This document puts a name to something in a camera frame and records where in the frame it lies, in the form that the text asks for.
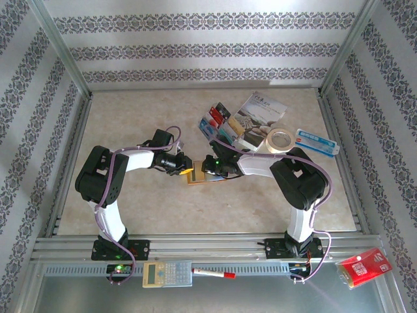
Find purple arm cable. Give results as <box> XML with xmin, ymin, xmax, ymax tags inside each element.
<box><xmin>208</xmin><ymin>138</ymin><xmax>335</xmax><ymax>284</ymax></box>
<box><xmin>94</xmin><ymin>125</ymin><xmax>182</xmax><ymax>285</ymax></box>

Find white red card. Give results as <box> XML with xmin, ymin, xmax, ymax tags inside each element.
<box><xmin>201</xmin><ymin>113</ymin><xmax>220</xmax><ymax>131</ymax></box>

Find gold card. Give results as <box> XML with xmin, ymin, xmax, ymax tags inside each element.
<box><xmin>227</xmin><ymin>116</ymin><xmax>246</xmax><ymax>137</ymax></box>

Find left control board with lights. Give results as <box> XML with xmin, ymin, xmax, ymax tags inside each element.
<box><xmin>106</xmin><ymin>263</ymin><xmax>135</xmax><ymax>278</ymax></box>

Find blue white flat packet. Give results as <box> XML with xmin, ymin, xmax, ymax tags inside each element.
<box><xmin>295</xmin><ymin>128</ymin><xmax>341</xmax><ymax>158</ymax></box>

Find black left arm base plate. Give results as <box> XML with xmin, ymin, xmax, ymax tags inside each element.
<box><xmin>91</xmin><ymin>239</ymin><xmax>151</xmax><ymax>261</ymax></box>

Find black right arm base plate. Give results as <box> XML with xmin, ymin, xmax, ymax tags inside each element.
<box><xmin>264</xmin><ymin>237</ymin><xmax>325</xmax><ymax>261</ymax></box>

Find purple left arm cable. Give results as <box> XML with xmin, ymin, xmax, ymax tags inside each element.
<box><xmin>94</xmin><ymin>125</ymin><xmax>182</xmax><ymax>285</ymax></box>

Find aluminium frame post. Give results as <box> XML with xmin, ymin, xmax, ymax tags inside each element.
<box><xmin>27</xmin><ymin>0</ymin><xmax>94</xmax><ymax>97</ymax></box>
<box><xmin>319</xmin><ymin>0</ymin><xmax>382</xmax><ymax>97</ymax></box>

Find black card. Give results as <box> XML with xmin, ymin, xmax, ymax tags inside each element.
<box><xmin>213</xmin><ymin>102</ymin><xmax>232</xmax><ymax>119</ymax></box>

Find beige grey calculator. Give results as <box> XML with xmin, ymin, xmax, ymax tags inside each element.
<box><xmin>141</xmin><ymin>260</ymin><xmax>194</xmax><ymax>289</ymax></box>

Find teal card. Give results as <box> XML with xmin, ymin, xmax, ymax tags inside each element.
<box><xmin>217</xmin><ymin>127</ymin><xmax>236</xmax><ymax>146</ymax></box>

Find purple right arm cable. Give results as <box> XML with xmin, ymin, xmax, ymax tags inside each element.
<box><xmin>208</xmin><ymin>138</ymin><xmax>335</xmax><ymax>284</ymax></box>

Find orange card holder grey sleeves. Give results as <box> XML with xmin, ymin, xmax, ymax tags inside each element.
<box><xmin>186</xmin><ymin>160</ymin><xmax>227</xmax><ymax>186</ymax></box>

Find photo print brochure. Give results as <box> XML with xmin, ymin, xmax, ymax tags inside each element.
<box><xmin>233</xmin><ymin>92</ymin><xmax>289</xmax><ymax>151</ymax></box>

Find aluminium side rail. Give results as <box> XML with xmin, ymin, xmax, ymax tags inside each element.
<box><xmin>317</xmin><ymin>93</ymin><xmax>371</xmax><ymax>235</ymax></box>
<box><xmin>44</xmin><ymin>94</ymin><xmax>94</xmax><ymax>238</ymax></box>

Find right control board with wires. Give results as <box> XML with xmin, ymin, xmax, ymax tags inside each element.
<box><xmin>288</xmin><ymin>262</ymin><xmax>312</xmax><ymax>278</ymax></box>

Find grey metal shelf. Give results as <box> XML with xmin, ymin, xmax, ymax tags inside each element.
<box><xmin>32</xmin><ymin>275</ymin><xmax>392</xmax><ymax>313</ymax></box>

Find grey slotted cable duct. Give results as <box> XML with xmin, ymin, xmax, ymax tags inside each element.
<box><xmin>42</xmin><ymin>262</ymin><xmax>294</xmax><ymax>278</ymax></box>

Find blue card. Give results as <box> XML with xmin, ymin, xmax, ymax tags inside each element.
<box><xmin>198</xmin><ymin>118</ymin><xmax>218</xmax><ymax>140</ymax></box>

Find aluminium mounting rail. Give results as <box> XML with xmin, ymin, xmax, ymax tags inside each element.
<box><xmin>31</xmin><ymin>233</ymin><xmax>387</xmax><ymax>263</ymax></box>

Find white red marker pen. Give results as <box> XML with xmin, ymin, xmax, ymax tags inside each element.
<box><xmin>192</xmin><ymin>267</ymin><xmax>237</xmax><ymax>280</ymax></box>

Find red packet in clear wrap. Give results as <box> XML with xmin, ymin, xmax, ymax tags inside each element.
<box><xmin>335</xmin><ymin>246</ymin><xmax>394</xmax><ymax>291</ymax></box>

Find beige masking tape roll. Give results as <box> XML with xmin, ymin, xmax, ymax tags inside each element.
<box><xmin>265</xmin><ymin>127</ymin><xmax>296</xmax><ymax>155</ymax></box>

